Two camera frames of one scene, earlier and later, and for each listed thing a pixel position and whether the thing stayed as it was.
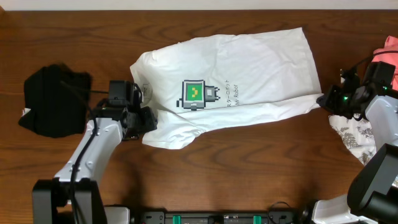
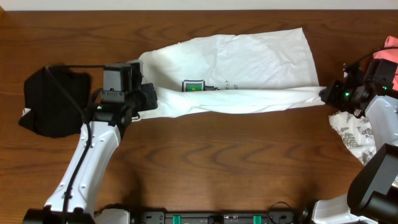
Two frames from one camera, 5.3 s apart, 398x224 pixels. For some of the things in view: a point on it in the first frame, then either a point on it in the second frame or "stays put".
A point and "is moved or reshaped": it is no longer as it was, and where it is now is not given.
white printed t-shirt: x=186 y=81 is moved or reshaped
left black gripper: x=150 y=122 to x=147 y=89
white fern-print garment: x=357 y=135 stays put
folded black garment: x=56 y=101 stays put
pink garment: x=391 y=58 stays put
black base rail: x=272 y=217 stays put
